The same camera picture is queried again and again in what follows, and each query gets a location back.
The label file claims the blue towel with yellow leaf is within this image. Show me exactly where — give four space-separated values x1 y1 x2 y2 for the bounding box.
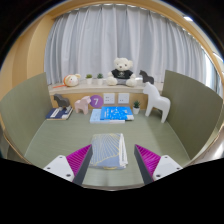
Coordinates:
88 132 129 170

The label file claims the cream and orange plush toy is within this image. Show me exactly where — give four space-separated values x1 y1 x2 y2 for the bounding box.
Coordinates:
53 73 82 89

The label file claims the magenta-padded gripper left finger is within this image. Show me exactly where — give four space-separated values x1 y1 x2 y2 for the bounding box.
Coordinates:
43 144 94 187

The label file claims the white teddy bear, black shirt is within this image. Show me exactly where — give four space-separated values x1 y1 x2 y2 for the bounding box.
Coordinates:
106 57 138 88

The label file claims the small potted plant, white pot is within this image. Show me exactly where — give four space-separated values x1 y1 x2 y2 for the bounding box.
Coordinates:
132 99 141 116
96 73 104 86
85 73 94 85

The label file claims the bright blue book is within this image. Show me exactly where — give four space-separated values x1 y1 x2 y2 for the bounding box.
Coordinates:
99 105 135 122

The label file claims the large white horse figure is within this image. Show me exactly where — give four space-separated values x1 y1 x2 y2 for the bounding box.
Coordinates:
142 81 172 124

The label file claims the pink horse figure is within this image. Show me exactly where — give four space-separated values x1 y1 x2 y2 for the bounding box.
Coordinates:
73 95 92 115

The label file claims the dark blue book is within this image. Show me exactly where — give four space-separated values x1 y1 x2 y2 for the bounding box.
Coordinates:
45 106 74 121

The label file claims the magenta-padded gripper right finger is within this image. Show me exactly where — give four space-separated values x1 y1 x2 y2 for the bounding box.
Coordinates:
133 144 184 186

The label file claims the white grey curtain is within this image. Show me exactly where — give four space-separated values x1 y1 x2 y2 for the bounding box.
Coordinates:
43 3 214 86

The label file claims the round purple number sign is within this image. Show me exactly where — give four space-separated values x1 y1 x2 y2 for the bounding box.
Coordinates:
89 94 105 109

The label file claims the white wall socket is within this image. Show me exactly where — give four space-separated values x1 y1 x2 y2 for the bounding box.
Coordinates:
102 92 116 105
117 92 130 105

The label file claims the green desk partition panel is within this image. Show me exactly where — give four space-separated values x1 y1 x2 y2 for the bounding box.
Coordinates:
0 72 54 158
161 69 224 160

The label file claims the light blue book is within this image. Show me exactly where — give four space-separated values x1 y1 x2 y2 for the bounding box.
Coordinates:
89 108 126 125

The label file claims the small black horse figure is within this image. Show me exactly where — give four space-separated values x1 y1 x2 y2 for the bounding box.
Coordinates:
138 69 155 85

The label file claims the dark grey horse figure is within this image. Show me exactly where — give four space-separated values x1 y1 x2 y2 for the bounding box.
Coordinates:
53 93 72 110

